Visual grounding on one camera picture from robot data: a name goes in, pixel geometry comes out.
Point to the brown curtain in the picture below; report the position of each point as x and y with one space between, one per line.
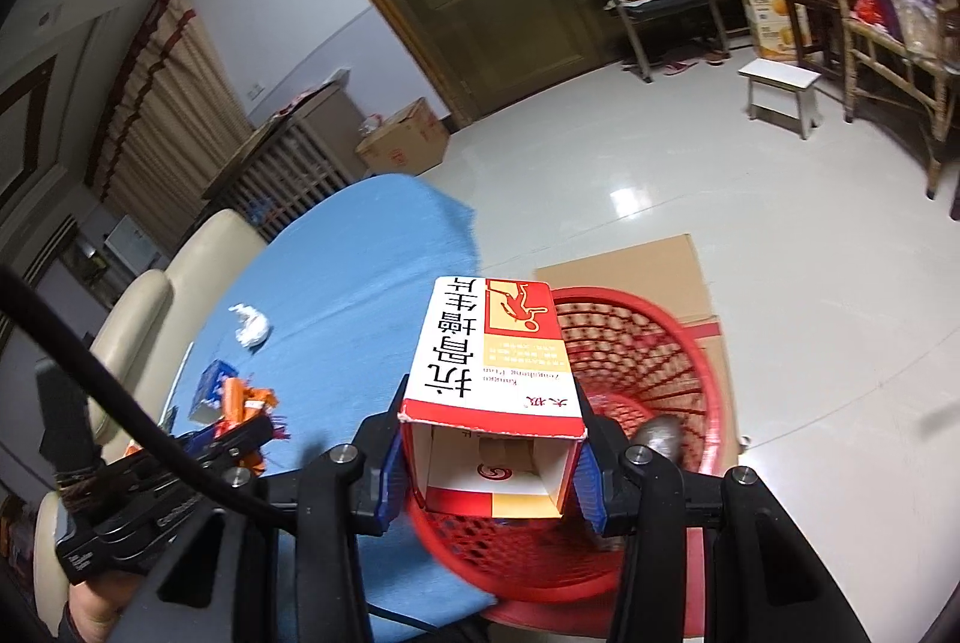
171 121

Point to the small white stool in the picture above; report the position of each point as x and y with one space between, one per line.
795 83

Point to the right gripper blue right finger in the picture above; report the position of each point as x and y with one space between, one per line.
598 479

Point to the beige leather sofa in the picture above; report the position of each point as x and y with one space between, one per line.
143 343

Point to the wooden armchair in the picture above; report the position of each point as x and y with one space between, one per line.
905 53

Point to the wooden slatted crib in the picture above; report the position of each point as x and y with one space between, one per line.
296 160

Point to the orange printed carton box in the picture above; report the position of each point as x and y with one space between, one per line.
773 34

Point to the red white medicine box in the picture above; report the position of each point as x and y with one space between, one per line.
491 420

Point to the silver foil wrapper ball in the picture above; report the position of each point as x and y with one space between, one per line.
662 434

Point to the flat cardboard sheet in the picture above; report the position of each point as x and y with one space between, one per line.
667 297

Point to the person's left hand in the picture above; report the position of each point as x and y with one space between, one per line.
93 608

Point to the orange wrapper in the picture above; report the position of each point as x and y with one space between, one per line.
241 402

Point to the white tissue ball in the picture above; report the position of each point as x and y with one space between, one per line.
253 326

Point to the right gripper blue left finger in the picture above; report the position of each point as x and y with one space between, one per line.
387 462

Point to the cardboard box by wall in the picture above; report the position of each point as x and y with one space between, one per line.
412 141

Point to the blue carton box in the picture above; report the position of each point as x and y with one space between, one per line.
207 405

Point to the red plastic trash basket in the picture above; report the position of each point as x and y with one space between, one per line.
552 575

